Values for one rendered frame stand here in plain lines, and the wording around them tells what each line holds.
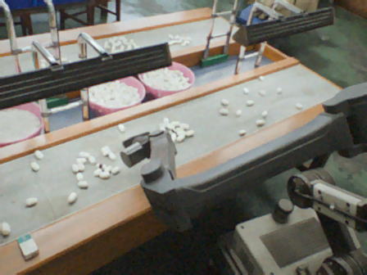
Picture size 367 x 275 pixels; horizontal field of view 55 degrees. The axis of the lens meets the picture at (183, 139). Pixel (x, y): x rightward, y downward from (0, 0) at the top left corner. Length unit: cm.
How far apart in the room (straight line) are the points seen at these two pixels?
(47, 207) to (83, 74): 41
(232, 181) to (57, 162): 81
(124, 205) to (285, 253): 69
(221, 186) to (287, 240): 97
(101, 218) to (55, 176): 25
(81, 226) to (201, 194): 56
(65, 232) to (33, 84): 41
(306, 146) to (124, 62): 68
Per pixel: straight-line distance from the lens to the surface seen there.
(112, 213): 109
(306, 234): 158
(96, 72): 108
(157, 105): 150
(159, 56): 119
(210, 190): 58
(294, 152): 61
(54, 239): 106
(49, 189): 120
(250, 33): 146
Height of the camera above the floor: 164
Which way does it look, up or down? 40 degrees down
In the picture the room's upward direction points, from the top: 10 degrees clockwise
